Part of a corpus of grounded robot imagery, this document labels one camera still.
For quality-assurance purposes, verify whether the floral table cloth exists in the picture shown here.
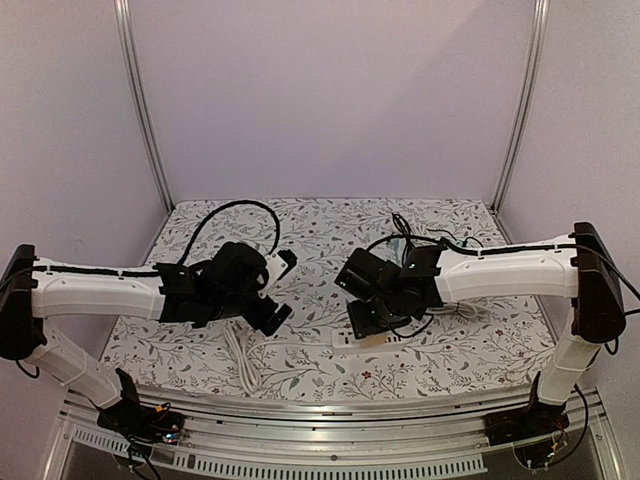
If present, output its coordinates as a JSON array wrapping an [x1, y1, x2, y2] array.
[[102, 199, 553, 403]]

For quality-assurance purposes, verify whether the white cord of white strip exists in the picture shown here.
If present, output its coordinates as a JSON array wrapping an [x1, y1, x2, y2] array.
[[223, 322, 336, 392]]

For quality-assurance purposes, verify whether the left aluminium frame post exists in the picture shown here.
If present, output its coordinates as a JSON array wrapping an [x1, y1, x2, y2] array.
[[114, 0, 175, 213]]

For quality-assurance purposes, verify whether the aluminium front rail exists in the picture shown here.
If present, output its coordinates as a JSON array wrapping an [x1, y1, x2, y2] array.
[[42, 384, 624, 480]]

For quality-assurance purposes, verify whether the white coiled power cord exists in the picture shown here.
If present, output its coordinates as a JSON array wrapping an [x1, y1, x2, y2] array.
[[434, 299, 489, 319]]

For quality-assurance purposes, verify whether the beige charger plug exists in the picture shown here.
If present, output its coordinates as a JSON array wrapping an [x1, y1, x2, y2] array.
[[360, 334, 387, 348]]

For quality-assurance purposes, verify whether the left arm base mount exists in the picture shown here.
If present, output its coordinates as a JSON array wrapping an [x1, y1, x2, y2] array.
[[96, 368, 185, 444]]

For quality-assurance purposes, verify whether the aluminium frame post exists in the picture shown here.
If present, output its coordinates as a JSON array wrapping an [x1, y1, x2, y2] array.
[[114, 0, 175, 213], [490, 0, 550, 216]]

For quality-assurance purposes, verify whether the teal blue power strip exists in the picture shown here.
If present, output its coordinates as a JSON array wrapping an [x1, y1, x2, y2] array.
[[389, 239, 406, 265]]

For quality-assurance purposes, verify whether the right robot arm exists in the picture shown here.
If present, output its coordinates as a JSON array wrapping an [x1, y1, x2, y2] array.
[[335, 222, 639, 436]]

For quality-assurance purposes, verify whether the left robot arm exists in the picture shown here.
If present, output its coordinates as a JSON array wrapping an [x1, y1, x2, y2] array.
[[1, 242, 297, 434]]

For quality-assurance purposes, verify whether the white power strip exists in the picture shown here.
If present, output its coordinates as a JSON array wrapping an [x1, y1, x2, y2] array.
[[331, 328, 406, 355]]

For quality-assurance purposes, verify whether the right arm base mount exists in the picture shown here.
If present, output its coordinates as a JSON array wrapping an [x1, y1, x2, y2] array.
[[483, 397, 570, 446]]

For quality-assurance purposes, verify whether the right aluminium frame post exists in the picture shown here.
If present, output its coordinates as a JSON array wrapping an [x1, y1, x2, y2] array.
[[490, 0, 550, 216]]

